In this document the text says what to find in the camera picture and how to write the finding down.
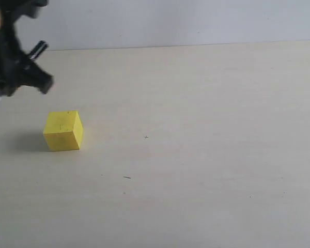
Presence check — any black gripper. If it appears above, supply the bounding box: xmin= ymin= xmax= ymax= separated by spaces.
xmin=0 ymin=1 xmax=54 ymax=95

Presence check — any black and white marker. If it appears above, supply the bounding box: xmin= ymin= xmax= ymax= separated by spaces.
xmin=0 ymin=41 xmax=48 ymax=101

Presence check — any yellow cube block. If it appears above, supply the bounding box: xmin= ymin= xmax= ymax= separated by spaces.
xmin=43 ymin=111 xmax=84 ymax=152

